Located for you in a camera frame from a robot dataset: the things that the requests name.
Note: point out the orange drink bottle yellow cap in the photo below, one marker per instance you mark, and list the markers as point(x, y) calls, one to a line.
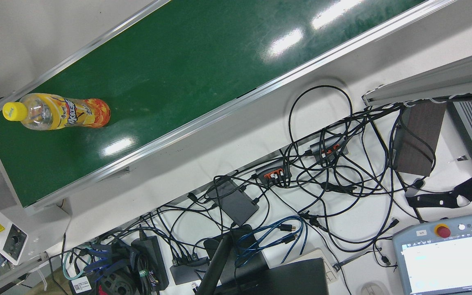
point(68, 112)

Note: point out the black USB hub orange ports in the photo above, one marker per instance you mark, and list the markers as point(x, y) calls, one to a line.
point(326, 144)
point(273, 168)

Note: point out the dark grey power adapter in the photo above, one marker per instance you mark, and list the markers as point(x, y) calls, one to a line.
point(236, 203)

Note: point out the green conveyor belt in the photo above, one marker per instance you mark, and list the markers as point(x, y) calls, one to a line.
point(178, 73)

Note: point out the white keyboard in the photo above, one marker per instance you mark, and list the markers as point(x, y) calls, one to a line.
point(318, 254)

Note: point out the black multiport hub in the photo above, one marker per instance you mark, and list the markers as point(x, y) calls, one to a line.
point(184, 273)

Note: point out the black power brick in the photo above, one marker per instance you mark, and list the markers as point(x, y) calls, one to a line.
point(148, 254)

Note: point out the black round flange disc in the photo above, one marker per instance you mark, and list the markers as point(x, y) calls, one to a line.
point(115, 283)

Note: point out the dark brown wooden block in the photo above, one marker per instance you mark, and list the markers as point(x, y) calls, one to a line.
point(420, 139)

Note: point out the white computer mouse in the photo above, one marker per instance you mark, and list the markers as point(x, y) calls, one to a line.
point(374, 290)

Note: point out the white labelled small box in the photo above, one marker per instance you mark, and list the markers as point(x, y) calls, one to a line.
point(81, 284)

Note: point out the aluminium profile beam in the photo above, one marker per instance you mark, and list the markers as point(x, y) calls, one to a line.
point(432, 82)

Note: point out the grey UR teach pendant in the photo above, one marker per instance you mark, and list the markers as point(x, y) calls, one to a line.
point(445, 266)

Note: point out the white conveyor control box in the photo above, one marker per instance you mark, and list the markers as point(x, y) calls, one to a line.
point(10, 239)

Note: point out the aluminium rail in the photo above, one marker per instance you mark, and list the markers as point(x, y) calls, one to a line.
point(10, 276)

